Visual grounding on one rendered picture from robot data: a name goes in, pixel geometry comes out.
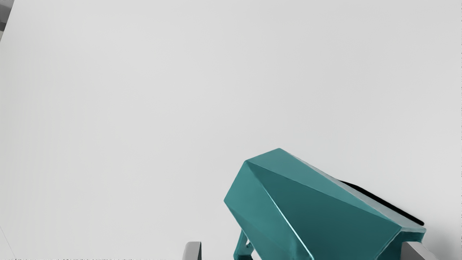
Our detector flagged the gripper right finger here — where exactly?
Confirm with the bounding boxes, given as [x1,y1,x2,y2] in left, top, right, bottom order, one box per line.
[400,241,438,260]

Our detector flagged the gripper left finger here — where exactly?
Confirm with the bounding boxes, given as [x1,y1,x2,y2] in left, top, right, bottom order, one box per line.
[182,241,202,260]

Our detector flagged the teal faceted mug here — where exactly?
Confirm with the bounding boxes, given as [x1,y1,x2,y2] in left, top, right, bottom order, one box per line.
[223,148,427,260]

